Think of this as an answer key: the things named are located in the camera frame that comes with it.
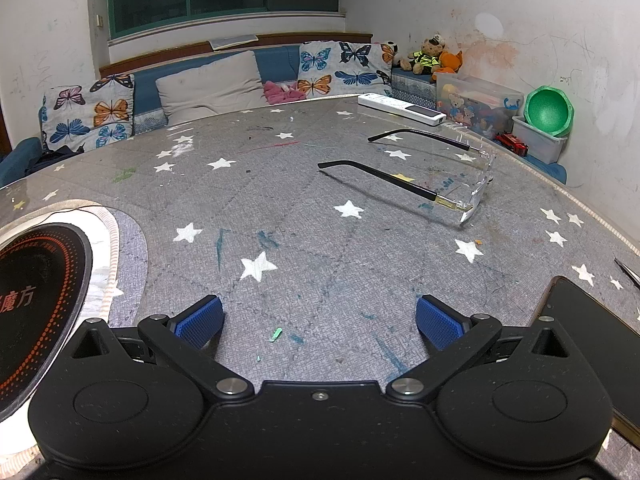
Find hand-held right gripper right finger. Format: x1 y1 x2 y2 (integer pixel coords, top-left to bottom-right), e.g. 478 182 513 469
386 294 569 403

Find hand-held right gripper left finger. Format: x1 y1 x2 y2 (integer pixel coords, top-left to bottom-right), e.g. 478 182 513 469
71 294 253 402

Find rimless eyeglasses with black temples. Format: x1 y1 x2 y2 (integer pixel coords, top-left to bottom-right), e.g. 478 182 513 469
318 129 496 225

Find black smartphone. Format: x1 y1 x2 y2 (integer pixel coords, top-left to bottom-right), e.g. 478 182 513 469
530 276 640 436

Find grey star print tablecloth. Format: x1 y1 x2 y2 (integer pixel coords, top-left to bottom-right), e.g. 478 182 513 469
0 94 640 480

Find black round induction cooktop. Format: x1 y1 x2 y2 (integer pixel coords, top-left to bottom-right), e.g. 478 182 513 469
0 200 123 456

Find red toy truck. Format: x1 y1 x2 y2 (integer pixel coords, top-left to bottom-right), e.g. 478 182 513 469
495 131 530 157

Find thin metal rod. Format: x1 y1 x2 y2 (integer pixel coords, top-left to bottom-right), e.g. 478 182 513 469
614 257 640 293

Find white plastic bin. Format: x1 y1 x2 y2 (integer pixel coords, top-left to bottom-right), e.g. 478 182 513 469
512 116 568 165

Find white remote control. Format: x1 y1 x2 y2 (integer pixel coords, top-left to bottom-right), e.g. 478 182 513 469
357 93 447 126

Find dark cloth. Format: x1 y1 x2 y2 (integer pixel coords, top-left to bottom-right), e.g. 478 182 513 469
25 145 76 176

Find clear plastic toy box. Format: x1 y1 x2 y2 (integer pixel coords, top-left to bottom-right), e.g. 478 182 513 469
435 71 524 136

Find butterfly print cushion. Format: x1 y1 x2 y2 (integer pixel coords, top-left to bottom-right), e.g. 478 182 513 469
40 74 136 153
297 40 396 98

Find grey pillow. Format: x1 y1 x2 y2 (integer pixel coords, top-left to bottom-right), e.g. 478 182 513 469
156 50 265 126

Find green plastic bowl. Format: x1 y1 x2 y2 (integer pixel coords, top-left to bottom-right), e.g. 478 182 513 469
523 86 577 138

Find pink cloth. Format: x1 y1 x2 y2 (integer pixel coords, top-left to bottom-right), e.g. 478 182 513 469
263 80 308 106

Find orange plush toy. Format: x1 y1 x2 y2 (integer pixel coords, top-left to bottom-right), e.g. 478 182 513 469
439 50 464 75

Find brown teddy bear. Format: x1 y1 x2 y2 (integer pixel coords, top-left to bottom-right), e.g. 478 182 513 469
407 31 447 75

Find blue sofa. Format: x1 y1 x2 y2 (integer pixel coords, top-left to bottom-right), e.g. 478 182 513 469
0 42 568 188

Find book on window ledge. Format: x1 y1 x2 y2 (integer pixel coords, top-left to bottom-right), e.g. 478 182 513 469
209 34 259 52

